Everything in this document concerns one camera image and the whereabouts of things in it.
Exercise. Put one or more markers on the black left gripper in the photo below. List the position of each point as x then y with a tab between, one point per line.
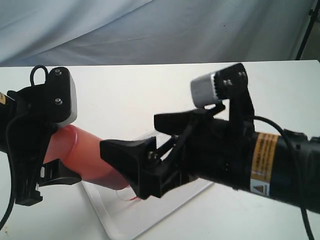
27	137

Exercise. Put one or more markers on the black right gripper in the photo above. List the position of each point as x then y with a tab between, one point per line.
200	147

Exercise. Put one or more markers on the red sauce squeeze bottle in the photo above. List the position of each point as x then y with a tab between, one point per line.
79	151

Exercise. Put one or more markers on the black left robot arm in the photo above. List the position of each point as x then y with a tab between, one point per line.
5	120

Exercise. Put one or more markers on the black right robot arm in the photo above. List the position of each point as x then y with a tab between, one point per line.
282	165

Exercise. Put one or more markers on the white rectangular tray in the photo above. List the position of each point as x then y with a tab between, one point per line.
124	216

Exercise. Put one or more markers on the grey backdrop cloth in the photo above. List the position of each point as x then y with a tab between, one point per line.
139	32

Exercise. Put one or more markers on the black tripod stand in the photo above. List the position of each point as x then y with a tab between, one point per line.
314	14

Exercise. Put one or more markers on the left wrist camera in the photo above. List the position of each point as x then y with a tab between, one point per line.
61	97

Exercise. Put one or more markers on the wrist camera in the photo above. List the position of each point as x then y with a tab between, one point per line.
61	97
230	83

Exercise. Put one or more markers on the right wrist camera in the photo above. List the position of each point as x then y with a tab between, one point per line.
230	83

